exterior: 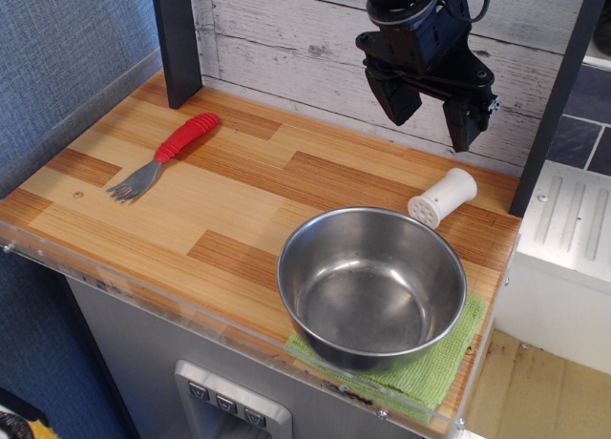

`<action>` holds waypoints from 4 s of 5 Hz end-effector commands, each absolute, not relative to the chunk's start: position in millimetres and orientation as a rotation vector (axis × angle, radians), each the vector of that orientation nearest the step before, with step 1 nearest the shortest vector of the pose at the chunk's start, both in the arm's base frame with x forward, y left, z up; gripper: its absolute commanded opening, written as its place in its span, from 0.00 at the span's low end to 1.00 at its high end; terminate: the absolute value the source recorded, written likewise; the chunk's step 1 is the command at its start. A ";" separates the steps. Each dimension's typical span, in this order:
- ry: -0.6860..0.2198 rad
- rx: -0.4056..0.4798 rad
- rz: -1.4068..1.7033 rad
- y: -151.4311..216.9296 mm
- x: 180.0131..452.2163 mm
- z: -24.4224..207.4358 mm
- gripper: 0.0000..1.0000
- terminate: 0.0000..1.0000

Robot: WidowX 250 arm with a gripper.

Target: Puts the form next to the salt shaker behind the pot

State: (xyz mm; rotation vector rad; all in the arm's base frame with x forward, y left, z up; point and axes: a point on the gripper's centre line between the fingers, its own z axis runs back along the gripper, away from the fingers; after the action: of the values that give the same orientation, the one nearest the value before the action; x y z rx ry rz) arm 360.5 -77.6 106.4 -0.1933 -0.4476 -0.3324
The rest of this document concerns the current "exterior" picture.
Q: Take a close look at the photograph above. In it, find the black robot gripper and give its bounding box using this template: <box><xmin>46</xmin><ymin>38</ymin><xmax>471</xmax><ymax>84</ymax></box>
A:
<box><xmin>356</xmin><ymin>0</ymin><xmax>498</xmax><ymax>153</ymax></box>

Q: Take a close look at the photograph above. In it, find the red handled metal fork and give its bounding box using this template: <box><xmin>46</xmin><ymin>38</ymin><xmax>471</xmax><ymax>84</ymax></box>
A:
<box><xmin>106</xmin><ymin>113</ymin><xmax>220</xmax><ymax>202</ymax></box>

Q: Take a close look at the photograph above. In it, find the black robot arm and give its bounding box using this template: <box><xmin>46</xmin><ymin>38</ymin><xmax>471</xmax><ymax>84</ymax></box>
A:
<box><xmin>355</xmin><ymin>0</ymin><xmax>499</xmax><ymax>153</ymax></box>

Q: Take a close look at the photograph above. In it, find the white salt shaker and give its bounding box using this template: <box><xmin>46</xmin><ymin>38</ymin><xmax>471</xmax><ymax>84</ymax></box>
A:
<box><xmin>408</xmin><ymin>168</ymin><xmax>477</xmax><ymax>229</ymax></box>

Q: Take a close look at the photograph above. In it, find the stainless steel pot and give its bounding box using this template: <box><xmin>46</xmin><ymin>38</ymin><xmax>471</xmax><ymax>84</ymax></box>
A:
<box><xmin>276</xmin><ymin>207</ymin><xmax>467</xmax><ymax>372</ymax></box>

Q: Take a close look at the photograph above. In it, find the white ridged sink unit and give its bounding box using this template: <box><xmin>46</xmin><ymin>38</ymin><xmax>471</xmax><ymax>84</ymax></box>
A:
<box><xmin>495</xmin><ymin>161</ymin><xmax>610</xmax><ymax>373</ymax></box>

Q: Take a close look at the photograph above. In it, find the green cloth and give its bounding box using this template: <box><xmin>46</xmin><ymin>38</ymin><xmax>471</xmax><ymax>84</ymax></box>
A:
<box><xmin>286</xmin><ymin>294</ymin><xmax>486</xmax><ymax>410</ymax></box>

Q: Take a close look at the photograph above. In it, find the clear acrylic edge guard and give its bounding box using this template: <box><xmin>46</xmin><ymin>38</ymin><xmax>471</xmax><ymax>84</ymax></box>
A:
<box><xmin>1</xmin><ymin>223</ymin><xmax>494</xmax><ymax>438</ymax></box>

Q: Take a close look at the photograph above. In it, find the silver dispenser button panel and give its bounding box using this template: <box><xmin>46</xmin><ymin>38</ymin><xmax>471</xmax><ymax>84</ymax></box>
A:
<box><xmin>174</xmin><ymin>360</ymin><xmax>294</xmax><ymax>438</ymax></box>

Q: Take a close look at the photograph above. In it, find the yellow object in corner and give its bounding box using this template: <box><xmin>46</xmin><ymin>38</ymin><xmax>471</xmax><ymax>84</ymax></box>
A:
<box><xmin>1</xmin><ymin>411</ymin><xmax>59</xmax><ymax>439</ymax></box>

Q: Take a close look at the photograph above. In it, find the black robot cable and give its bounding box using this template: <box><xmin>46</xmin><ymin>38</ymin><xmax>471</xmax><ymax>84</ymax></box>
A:
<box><xmin>443</xmin><ymin>0</ymin><xmax>493</xmax><ymax>23</ymax></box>

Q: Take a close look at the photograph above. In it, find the dark grey right post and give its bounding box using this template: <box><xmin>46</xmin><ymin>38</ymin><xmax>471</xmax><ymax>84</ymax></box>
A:
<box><xmin>509</xmin><ymin>0</ymin><xmax>605</xmax><ymax>218</ymax></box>

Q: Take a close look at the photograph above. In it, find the dark grey post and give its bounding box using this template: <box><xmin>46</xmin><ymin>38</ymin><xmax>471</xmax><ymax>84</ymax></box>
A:
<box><xmin>153</xmin><ymin>0</ymin><xmax>202</xmax><ymax>109</ymax></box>
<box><xmin>509</xmin><ymin>0</ymin><xmax>605</xmax><ymax>218</ymax></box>

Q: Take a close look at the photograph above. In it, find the dark grey left post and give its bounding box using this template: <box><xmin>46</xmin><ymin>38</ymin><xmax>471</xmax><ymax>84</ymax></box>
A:
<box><xmin>153</xmin><ymin>0</ymin><xmax>202</xmax><ymax>109</ymax></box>

